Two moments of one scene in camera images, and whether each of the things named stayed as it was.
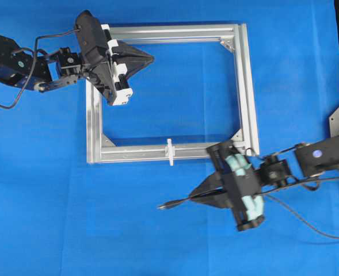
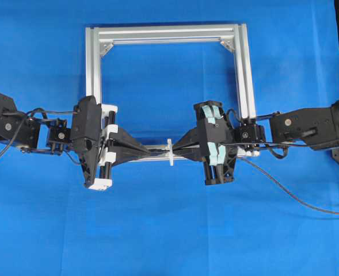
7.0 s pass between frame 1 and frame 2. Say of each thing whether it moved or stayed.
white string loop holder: stayed
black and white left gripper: moved
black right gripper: moved
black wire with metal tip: moved
